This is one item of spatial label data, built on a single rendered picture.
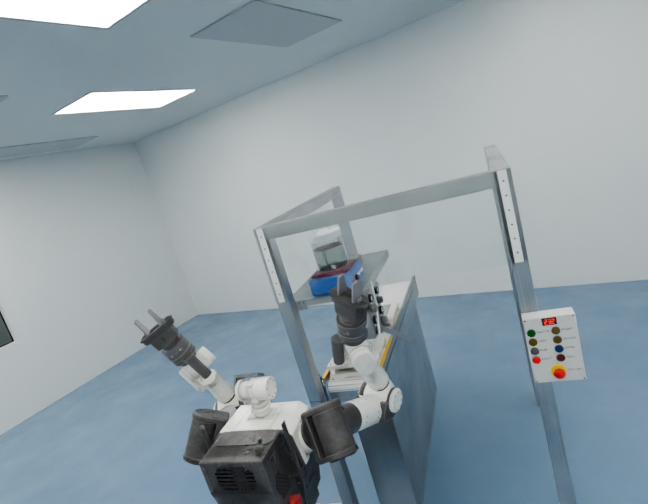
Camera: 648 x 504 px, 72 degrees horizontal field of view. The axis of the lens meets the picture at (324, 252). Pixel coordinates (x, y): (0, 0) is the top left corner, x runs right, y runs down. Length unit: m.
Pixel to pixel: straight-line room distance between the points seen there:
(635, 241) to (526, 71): 1.85
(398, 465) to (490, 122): 3.38
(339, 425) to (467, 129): 3.93
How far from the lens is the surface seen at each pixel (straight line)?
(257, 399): 1.39
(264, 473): 1.28
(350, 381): 2.17
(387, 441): 2.46
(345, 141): 5.31
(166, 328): 1.57
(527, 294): 1.81
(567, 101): 4.75
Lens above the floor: 1.91
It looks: 12 degrees down
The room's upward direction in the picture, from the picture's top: 16 degrees counter-clockwise
